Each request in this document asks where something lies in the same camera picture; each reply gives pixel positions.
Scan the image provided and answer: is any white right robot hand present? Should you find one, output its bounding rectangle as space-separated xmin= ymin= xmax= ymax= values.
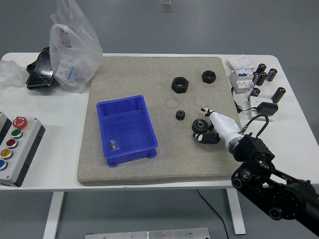
xmin=192 ymin=107 xmax=244 ymax=150

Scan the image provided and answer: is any large black gear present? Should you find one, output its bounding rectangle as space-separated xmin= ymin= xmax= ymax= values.
xmin=191 ymin=118 xmax=209 ymax=134

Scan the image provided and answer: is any small black hex nut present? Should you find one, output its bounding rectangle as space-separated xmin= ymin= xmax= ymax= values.
xmin=201 ymin=70 xmax=217 ymax=84

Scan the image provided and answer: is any large black hex nut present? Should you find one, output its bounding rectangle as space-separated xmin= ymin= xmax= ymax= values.
xmin=171 ymin=76 xmax=189 ymax=94

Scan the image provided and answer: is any blue plastic box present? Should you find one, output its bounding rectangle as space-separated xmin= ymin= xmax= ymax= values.
xmin=96 ymin=95 xmax=159 ymax=168

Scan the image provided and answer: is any grey push-button control box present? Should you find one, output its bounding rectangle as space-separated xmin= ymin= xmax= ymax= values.
xmin=0 ymin=116 xmax=46 ymax=187

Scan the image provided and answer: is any white socket plate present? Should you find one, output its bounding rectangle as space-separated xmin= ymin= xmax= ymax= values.
xmin=249 ymin=96 xmax=275 ymax=122

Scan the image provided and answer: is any black power adapter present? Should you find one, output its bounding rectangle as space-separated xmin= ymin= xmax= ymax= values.
xmin=256 ymin=102 xmax=279 ymax=116

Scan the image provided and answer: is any white circuit breaker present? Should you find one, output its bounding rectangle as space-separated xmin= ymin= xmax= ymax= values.
xmin=229 ymin=67 xmax=255 ymax=95

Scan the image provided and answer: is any grey-brown mat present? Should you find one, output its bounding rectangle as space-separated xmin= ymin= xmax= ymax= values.
xmin=77 ymin=56 xmax=242 ymax=186

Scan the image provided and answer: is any white table leg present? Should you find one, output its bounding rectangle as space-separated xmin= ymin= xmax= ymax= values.
xmin=42 ymin=191 xmax=65 ymax=239
xmin=226 ymin=188 xmax=247 ymax=235

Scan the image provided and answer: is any silver metal plate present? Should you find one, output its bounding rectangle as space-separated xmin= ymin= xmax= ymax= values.
xmin=85 ymin=227 xmax=210 ymax=239

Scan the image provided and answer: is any clear plastic bag with cartons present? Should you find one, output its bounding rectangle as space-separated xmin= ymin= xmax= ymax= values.
xmin=49 ymin=0 xmax=103 ymax=93

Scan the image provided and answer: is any black moulded plastic part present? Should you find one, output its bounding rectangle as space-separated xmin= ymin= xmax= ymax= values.
xmin=26 ymin=46 xmax=60 ymax=91

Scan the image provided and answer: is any crumpled clear plastic wrap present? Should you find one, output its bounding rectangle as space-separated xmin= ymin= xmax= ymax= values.
xmin=0 ymin=59 xmax=32 ymax=92

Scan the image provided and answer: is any thin black adapter cord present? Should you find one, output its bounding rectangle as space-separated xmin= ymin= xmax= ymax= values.
xmin=231 ymin=87 xmax=259 ymax=115

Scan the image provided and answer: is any flat white switch plate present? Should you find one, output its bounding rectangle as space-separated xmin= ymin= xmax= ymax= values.
xmin=227 ymin=57 xmax=255 ymax=72

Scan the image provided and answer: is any black floor cable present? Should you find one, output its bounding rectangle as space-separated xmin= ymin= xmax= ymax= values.
xmin=195 ymin=189 xmax=230 ymax=239

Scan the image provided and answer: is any grey and black enclosure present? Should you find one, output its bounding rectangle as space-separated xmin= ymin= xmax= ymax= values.
xmin=0 ymin=112 xmax=12 ymax=143

